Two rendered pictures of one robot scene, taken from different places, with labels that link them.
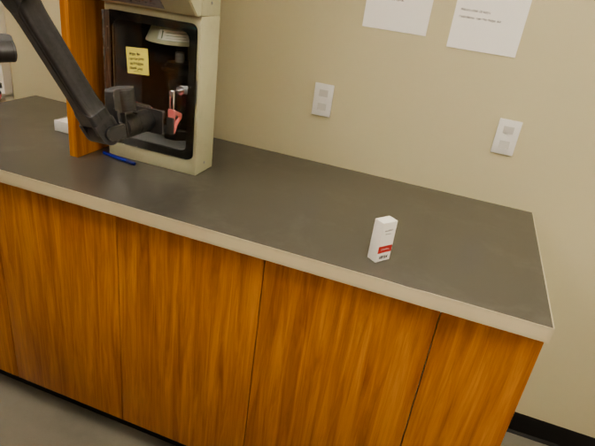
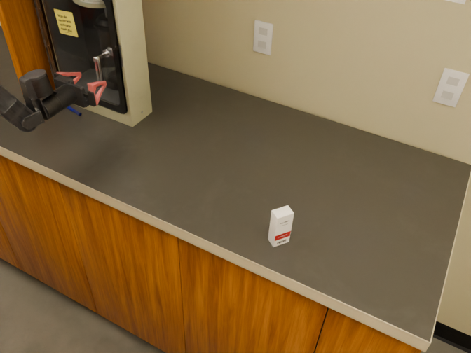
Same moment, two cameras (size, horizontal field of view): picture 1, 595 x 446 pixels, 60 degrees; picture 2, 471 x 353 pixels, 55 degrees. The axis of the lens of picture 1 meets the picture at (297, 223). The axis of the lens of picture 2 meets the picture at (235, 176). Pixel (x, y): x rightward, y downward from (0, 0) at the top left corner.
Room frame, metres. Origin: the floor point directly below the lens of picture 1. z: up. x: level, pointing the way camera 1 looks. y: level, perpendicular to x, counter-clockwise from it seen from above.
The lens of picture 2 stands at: (0.33, -0.24, 1.85)
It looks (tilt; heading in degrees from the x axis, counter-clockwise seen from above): 41 degrees down; 11
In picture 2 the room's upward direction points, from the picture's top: 3 degrees clockwise
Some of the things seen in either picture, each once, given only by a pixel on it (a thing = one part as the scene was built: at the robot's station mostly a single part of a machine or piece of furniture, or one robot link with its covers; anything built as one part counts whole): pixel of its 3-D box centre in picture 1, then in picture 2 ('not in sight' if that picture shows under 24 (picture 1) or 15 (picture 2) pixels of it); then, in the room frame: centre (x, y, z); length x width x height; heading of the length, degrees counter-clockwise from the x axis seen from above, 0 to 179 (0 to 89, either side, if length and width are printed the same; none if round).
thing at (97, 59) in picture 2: (175, 103); (102, 67); (1.47, 0.40, 1.17); 0.05 x 0.03 x 0.10; 164
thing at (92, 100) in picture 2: (167, 118); (91, 88); (1.38, 0.40, 1.15); 0.09 x 0.07 x 0.07; 164
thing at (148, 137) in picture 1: (150, 87); (80, 47); (1.53, 0.50, 1.19); 0.30 x 0.01 x 0.40; 74
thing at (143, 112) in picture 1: (142, 120); (64, 96); (1.32, 0.45, 1.15); 0.10 x 0.07 x 0.07; 74
